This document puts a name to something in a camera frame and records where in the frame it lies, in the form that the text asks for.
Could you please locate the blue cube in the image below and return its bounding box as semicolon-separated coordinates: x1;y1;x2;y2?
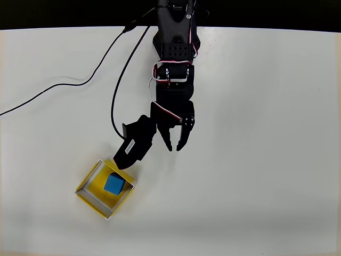
103;172;126;196

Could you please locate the yellow open box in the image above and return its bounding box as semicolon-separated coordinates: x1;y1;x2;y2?
75;159;139;221

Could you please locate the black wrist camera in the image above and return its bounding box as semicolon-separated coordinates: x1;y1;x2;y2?
112;114;158;171

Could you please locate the black camera cable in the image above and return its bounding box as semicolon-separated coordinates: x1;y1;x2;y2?
110;24;151;140

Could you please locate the thin black cable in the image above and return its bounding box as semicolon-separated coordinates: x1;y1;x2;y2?
0;7;156;117

